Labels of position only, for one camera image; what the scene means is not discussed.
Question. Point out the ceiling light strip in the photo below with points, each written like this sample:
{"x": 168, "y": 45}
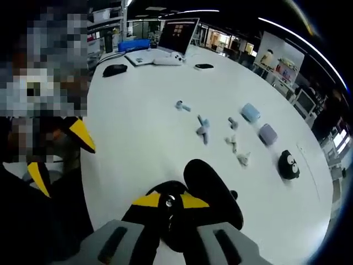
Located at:
{"x": 262, "y": 19}

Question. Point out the purple earbud case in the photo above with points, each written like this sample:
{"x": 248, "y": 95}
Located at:
{"x": 268, "y": 134}

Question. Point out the white table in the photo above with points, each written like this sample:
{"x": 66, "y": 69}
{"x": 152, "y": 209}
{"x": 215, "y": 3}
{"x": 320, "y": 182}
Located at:
{"x": 154, "y": 138}

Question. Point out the grey metal shelf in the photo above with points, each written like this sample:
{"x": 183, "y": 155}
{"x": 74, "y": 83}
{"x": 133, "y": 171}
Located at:
{"x": 110, "y": 23}

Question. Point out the black computer mouse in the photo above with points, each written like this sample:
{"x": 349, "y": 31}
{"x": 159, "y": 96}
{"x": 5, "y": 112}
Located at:
{"x": 114, "y": 70}

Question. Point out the white office chair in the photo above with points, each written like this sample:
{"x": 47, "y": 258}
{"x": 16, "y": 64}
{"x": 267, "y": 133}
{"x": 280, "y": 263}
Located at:
{"x": 303, "y": 102}

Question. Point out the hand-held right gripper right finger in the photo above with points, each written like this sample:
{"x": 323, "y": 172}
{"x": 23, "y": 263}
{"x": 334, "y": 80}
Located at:
{"x": 204, "y": 243}

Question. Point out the blue plastic box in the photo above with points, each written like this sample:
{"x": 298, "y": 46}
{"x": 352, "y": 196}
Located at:
{"x": 133, "y": 45}

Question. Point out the light blue earbud case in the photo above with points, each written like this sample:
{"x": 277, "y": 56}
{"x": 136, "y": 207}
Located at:
{"x": 250, "y": 111}

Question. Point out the black smartphone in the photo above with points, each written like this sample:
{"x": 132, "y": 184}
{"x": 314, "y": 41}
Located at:
{"x": 203, "y": 66}

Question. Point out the silver laptop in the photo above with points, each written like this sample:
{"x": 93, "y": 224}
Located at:
{"x": 176, "y": 36}

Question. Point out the black googly-eyed earbud case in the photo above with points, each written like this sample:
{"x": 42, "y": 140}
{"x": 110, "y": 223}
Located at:
{"x": 284, "y": 171}

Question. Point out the black oval earbud case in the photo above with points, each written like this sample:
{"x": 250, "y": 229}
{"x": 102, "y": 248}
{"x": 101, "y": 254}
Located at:
{"x": 212, "y": 187}

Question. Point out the display shelf with colourful items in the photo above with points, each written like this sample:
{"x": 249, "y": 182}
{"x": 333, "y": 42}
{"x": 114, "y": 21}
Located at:
{"x": 286, "y": 69}

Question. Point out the purple earbud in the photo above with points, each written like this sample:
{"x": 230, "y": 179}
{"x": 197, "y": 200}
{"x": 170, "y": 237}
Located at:
{"x": 233, "y": 121}
{"x": 202, "y": 132}

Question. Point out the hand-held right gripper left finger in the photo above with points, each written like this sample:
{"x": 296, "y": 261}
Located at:
{"x": 138, "y": 234}

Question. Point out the light blue earbud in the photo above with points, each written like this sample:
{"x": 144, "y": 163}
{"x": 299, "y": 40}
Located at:
{"x": 204, "y": 122}
{"x": 180, "y": 104}

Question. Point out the person in dark shirt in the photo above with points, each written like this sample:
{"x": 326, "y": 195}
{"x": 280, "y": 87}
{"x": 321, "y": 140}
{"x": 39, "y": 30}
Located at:
{"x": 27, "y": 234}

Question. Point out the white game controller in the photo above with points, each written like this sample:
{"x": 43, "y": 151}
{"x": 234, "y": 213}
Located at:
{"x": 168, "y": 60}

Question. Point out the dark water bottle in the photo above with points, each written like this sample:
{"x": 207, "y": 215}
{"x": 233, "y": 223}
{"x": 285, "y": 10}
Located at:
{"x": 108, "y": 42}

